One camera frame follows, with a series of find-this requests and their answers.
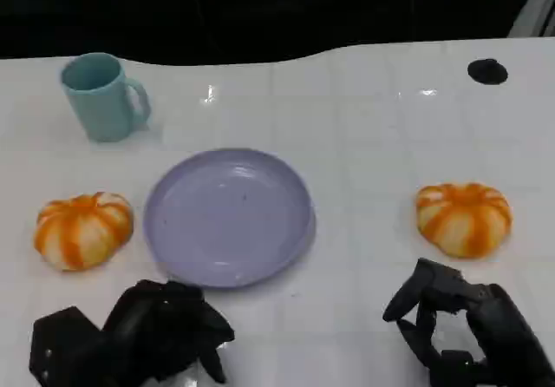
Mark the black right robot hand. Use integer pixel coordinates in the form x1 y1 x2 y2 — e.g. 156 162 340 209
382 257 555 387

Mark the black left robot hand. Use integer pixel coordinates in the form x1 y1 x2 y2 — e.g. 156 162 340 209
101 279 236 387

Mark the lilac plate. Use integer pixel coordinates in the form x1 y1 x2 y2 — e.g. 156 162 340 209
142 147 317 290

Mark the pale green mug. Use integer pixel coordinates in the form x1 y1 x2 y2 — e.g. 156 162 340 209
59 52 152 143

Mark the black round table grommet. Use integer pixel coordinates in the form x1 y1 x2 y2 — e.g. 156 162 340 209
467 58 509 86

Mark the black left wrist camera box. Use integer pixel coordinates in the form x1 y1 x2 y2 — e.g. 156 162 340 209
29 305 105 387

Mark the white metal frame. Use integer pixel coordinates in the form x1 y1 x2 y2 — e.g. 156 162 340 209
506 0 555 39

